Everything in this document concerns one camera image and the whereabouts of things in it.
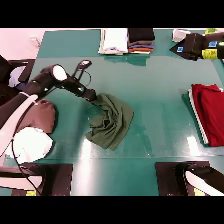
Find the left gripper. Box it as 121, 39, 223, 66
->
79, 86, 100, 103

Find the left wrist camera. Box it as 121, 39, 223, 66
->
71, 59, 93, 83

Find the orange garment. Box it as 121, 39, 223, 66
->
129, 48, 155, 54

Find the blue garment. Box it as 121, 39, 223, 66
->
128, 43, 156, 50

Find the black garment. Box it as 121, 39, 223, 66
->
127, 28, 156, 44

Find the black cable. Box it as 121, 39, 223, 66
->
11, 139, 44, 197

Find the green garment with white stripe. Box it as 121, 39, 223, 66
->
181, 88, 211, 148

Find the green T-shirt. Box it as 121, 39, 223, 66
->
84, 93, 135, 151

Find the red garment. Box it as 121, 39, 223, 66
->
191, 83, 224, 148

